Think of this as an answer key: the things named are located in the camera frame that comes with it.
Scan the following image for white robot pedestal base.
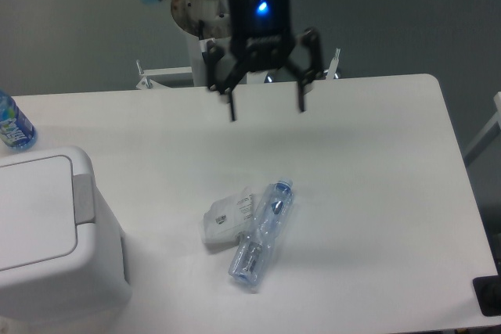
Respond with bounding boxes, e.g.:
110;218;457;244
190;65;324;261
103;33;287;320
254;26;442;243
135;0;341;91

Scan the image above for empty clear plastic bottle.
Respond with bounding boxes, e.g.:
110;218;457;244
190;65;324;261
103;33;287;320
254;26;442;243
229;179;294;288

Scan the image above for white push-button trash can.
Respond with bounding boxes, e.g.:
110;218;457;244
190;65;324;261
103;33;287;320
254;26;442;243
1;146;132;324

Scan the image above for white frame at right edge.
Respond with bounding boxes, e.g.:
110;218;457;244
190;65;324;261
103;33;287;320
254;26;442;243
463;92;500;167

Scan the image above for black cable on pedestal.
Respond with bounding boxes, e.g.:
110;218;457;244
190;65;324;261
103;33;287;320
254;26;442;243
197;20;208;63

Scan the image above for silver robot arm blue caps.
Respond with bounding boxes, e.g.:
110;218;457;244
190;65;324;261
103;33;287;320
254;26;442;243
142;0;324;111

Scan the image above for blue labelled water bottle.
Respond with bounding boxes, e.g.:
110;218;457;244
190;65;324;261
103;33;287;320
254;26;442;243
1;91;38;151

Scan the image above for crumpled white plastic pouch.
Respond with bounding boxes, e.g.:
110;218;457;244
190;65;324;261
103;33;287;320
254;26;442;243
199;187;255;253

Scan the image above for black clamp at table edge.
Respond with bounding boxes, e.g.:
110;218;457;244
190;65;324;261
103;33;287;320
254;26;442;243
473;275;500;317

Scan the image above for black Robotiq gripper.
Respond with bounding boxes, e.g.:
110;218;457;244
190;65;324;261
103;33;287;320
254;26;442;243
204;0;324;121

